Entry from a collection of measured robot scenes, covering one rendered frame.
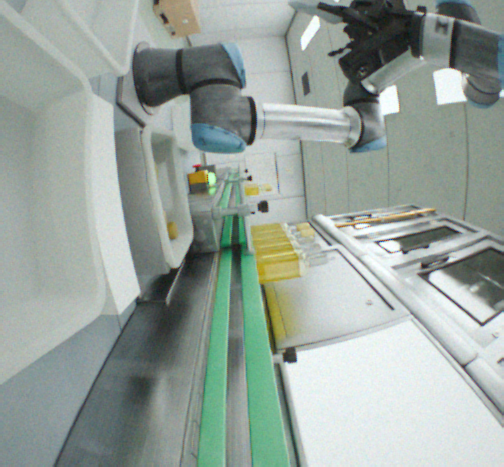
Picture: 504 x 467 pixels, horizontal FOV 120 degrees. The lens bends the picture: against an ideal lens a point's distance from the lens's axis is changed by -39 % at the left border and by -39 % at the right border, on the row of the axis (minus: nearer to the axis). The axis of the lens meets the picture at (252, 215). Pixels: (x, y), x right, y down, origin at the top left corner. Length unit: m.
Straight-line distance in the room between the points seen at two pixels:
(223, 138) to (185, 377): 0.40
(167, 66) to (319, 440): 0.73
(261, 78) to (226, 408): 6.81
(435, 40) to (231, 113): 0.37
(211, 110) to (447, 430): 0.70
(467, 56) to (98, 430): 0.57
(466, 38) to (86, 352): 0.58
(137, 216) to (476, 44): 0.50
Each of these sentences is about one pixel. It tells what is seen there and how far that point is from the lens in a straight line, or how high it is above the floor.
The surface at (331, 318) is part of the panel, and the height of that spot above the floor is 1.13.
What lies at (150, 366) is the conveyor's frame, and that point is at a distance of 0.31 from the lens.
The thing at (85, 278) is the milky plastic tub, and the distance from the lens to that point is 0.23.
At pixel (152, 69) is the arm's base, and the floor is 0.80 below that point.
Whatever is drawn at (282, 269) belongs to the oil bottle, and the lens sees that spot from 0.55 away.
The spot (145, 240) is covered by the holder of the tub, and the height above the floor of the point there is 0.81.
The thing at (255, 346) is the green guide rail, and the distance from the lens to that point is 0.32.
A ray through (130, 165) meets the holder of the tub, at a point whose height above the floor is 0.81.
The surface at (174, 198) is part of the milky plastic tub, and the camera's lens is 0.50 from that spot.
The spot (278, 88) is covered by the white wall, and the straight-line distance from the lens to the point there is 6.83.
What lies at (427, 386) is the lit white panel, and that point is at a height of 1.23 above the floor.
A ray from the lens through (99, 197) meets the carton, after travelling 0.26.
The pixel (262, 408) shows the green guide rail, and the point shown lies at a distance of 0.26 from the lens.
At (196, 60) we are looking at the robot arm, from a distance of 0.54.
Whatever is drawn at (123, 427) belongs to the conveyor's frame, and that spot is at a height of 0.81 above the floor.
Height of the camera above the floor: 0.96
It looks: 1 degrees up
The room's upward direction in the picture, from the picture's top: 82 degrees clockwise
